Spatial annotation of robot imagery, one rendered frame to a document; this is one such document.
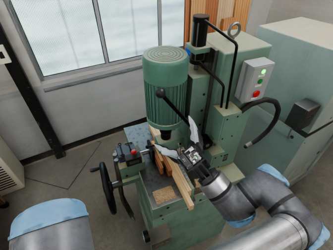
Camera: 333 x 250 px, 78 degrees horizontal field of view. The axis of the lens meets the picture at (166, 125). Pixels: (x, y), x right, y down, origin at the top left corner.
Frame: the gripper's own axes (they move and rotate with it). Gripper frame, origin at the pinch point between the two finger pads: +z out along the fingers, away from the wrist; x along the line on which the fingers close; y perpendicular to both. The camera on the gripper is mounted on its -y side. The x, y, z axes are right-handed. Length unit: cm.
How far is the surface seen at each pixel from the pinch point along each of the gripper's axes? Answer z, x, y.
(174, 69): 15.3, -13.7, -2.1
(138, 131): 15, 26, -58
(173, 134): -1.2, 6.0, -36.2
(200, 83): 7.2, -18.9, -14.3
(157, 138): 2.5, 13.2, -32.6
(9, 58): 120, 70, -64
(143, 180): -10.1, 32.4, -31.4
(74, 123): 78, 98, -134
